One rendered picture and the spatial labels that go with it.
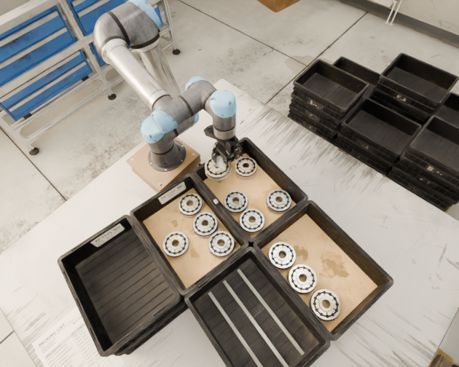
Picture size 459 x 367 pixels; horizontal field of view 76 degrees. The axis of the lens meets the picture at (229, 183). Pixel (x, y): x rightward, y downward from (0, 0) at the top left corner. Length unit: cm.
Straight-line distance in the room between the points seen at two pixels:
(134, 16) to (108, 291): 99
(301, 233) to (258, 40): 256
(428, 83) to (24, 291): 262
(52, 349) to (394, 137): 216
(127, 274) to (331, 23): 326
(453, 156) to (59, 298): 217
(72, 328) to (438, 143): 214
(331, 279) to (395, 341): 33
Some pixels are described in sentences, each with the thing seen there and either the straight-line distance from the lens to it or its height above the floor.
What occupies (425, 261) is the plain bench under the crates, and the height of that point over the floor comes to 70.
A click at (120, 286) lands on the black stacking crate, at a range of 126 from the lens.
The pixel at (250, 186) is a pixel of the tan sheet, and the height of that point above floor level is 83.
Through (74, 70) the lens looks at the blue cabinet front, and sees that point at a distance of 282.
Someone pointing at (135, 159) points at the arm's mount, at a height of 79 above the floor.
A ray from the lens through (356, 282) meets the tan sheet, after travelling 123.
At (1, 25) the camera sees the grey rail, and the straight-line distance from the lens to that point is 253.
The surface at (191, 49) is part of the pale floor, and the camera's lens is 340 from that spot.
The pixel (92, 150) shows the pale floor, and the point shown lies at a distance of 276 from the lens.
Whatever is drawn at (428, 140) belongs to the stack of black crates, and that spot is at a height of 49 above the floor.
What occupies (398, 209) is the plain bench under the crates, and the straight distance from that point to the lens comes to 156.
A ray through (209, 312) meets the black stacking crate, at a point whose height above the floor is 83.
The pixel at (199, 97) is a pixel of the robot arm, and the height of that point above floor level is 132.
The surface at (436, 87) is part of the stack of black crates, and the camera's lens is 251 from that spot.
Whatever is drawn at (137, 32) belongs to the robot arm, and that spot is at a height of 137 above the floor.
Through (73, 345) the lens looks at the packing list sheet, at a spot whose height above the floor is 70.
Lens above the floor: 197
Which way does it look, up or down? 61 degrees down
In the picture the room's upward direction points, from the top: 6 degrees counter-clockwise
